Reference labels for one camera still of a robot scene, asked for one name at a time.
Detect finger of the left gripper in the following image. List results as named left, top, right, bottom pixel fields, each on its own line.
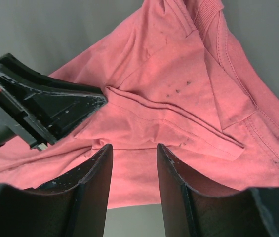
left=0, top=53, right=107, bottom=150

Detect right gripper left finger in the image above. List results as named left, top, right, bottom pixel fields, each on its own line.
left=0, top=144, right=113, bottom=237

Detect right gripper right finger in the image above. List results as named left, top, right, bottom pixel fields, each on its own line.
left=157, top=144, right=279, bottom=237

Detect salmon pink t shirt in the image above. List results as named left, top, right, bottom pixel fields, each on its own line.
left=0, top=0, right=279, bottom=209

